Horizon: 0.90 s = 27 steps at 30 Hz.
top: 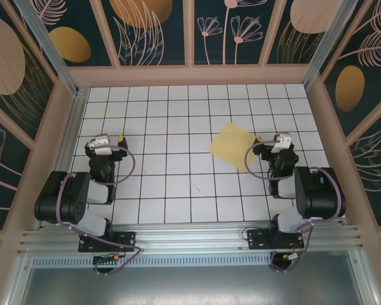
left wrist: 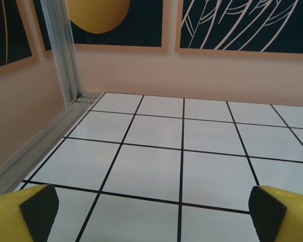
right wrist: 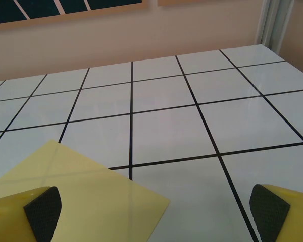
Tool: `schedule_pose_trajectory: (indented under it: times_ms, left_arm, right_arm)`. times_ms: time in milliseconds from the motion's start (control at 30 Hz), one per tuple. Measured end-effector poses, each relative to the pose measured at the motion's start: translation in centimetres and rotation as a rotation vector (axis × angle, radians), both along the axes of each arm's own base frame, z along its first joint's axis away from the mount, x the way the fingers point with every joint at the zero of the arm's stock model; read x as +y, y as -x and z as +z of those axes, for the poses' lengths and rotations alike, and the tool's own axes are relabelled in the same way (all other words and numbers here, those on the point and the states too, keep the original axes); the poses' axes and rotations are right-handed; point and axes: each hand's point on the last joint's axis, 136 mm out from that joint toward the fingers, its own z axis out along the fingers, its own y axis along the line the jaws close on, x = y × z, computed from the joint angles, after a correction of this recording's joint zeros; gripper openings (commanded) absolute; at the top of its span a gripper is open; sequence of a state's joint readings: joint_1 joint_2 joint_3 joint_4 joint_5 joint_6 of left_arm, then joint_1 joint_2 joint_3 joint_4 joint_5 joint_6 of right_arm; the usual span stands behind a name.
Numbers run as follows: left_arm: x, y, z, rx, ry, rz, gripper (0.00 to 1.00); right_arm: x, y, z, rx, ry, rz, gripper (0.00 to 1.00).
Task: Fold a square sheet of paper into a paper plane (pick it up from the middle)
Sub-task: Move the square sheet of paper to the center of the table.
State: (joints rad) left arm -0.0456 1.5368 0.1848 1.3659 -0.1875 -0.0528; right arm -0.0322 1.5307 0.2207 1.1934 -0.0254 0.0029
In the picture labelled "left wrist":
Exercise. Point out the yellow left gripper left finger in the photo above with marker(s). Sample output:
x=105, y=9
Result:
x=7, y=216

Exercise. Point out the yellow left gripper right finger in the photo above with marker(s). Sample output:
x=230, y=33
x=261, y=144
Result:
x=288, y=216

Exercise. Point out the pink disc gold lines panel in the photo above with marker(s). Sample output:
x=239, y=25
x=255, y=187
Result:
x=5, y=30

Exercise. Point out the aluminium side rail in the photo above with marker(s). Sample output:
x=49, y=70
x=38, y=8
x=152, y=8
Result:
x=40, y=143

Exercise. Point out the aluminium frame post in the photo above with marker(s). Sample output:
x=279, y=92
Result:
x=63, y=50

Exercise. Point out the orange disc leaf wall panel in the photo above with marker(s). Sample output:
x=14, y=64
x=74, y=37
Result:
x=242, y=22

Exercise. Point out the gold oval wall panel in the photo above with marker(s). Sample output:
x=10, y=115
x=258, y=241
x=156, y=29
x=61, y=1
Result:
x=103, y=15

